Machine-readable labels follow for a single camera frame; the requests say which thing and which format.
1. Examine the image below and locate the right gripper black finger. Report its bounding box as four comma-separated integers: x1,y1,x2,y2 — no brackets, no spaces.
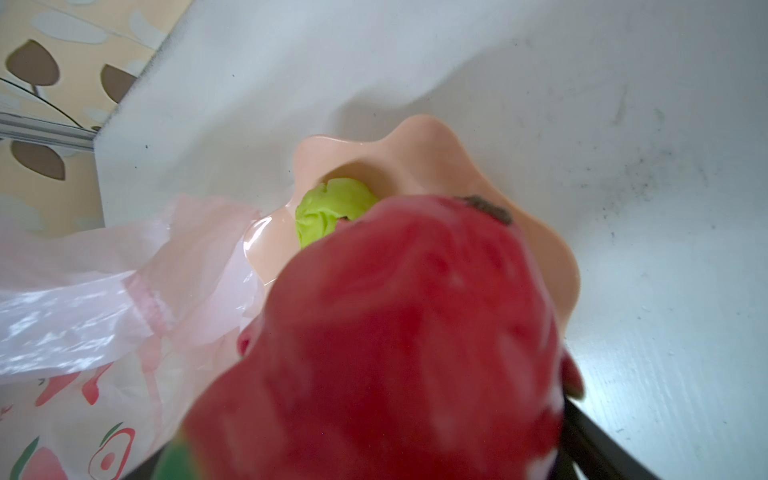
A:
549,399,659,480

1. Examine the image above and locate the pink dragon fruit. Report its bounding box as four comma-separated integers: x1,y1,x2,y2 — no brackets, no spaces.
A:
154,195,584,479

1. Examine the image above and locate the green pear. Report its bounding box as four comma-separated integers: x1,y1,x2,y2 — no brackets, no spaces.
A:
295,178,379,249

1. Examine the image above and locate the pink plastic bag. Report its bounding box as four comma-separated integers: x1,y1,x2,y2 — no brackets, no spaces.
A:
1,197,264,479

